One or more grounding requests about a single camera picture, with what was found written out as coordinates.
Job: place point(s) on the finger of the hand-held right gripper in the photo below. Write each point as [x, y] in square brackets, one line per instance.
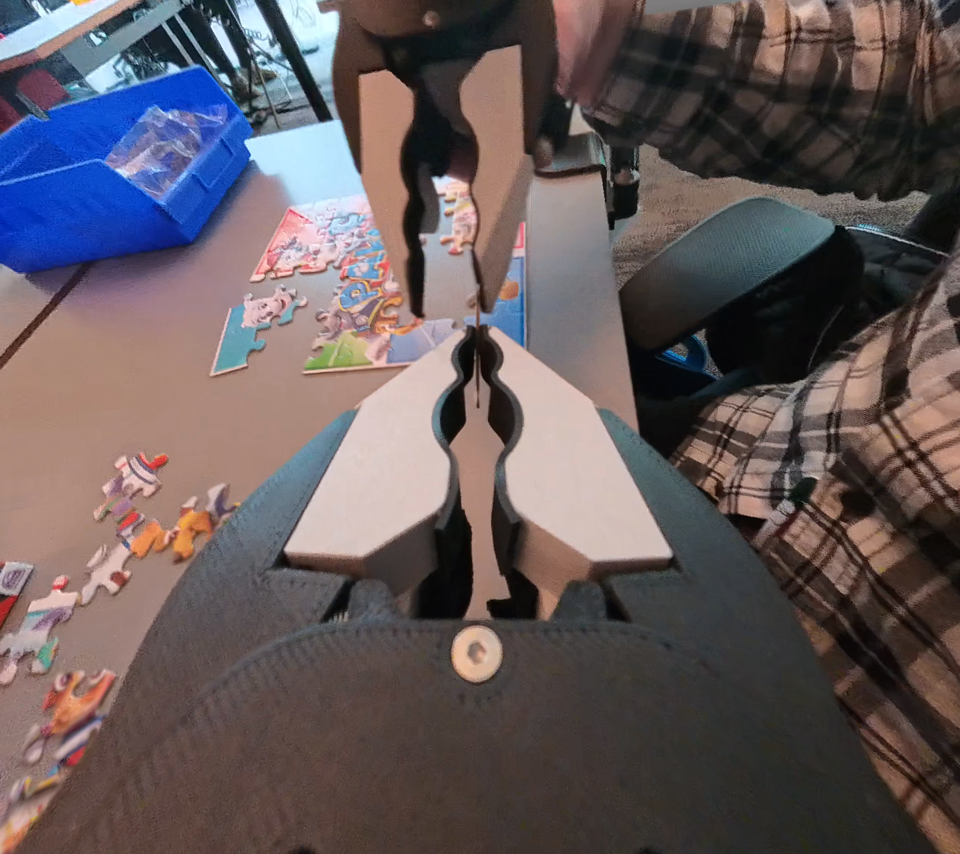
[502, 157]
[382, 142]

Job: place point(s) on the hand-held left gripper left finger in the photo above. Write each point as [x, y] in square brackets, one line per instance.
[367, 487]

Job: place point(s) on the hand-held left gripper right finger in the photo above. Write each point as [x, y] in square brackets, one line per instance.
[585, 487]

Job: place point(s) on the pink dog puzzle piece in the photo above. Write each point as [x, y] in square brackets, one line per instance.
[459, 217]

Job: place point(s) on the green puzzle section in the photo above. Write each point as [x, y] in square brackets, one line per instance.
[337, 353]

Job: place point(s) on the teal green corner puzzle piece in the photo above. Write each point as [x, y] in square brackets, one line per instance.
[477, 314]

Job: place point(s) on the orange dog face puzzle piece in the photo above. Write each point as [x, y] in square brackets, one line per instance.
[187, 528]

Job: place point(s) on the assembled teal puzzle section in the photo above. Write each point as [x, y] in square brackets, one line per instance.
[232, 344]

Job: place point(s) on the yellow dog puzzle piece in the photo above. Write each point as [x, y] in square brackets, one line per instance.
[26, 805]

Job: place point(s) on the person's right forearm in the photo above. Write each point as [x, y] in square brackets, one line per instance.
[750, 82]

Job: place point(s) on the person's right hand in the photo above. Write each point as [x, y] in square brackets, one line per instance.
[592, 22]

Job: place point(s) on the assembled light blue puzzle section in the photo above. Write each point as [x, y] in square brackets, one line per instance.
[427, 337]

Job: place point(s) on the black metal pole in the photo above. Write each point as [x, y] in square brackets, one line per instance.
[262, 7]

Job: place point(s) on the clear plastic bag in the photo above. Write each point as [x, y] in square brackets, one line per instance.
[165, 142]

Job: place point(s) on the white purple striped puzzle piece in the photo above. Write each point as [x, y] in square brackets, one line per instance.
[135, 479]

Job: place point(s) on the plaid shirt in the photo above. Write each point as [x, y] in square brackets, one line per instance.
[862, 532]

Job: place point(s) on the long work table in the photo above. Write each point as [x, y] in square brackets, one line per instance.
[90, 22]

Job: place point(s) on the blue plastic bin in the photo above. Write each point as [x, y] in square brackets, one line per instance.
[60, 209]

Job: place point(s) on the white teal purple puzzle piece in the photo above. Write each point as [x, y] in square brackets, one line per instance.
[37, 621]

